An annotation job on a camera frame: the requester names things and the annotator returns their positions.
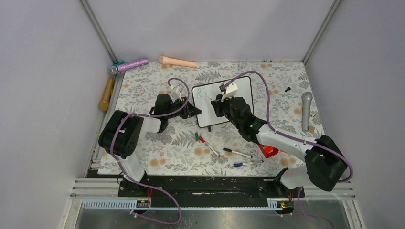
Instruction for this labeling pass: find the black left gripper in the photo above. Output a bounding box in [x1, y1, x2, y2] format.
[165, 96, 201, 119]

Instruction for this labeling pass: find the small wooden cube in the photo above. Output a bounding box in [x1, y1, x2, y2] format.
[308, 126, 316, 134]

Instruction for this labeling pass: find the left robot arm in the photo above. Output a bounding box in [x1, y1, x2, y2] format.
[98, 94, 202, 196]

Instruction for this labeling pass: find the purple glitter microphone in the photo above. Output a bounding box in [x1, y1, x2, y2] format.
[107, 58, 149, 75]

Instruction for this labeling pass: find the black marker pen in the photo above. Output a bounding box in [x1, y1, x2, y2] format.
[223, 148, 252, 158]

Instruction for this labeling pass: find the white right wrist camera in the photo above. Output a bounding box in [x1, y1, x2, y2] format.
[220, 83, 238, 102]

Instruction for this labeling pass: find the pink microphone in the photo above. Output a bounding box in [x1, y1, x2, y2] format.
[159, 56, 197, 68]

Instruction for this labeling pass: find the silver microphone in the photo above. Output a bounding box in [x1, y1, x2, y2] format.
[301, 92, 313, 132]

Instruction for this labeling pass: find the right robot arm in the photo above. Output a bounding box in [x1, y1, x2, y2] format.
[211, 97, 352, 197]

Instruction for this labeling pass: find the blue marker pen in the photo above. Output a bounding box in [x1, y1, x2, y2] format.
[233, 160, 264, 167]

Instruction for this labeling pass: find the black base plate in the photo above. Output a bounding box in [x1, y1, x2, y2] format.
[117, 175, 306, 209]

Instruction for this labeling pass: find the white whiteboard black frame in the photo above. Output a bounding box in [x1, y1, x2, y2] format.
[192, 75, 255, 128]

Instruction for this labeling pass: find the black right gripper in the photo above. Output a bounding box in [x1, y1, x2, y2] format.
[212, 92, 242, 129]

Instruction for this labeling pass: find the red plastic box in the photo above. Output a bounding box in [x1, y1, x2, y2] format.
[258, 144, 279, 158]

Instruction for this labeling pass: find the gold microphone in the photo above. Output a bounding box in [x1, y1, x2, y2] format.
[98, 77, 114, 111]

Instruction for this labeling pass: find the red marker pen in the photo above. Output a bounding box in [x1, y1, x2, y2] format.
[199, 136, 221, 157]

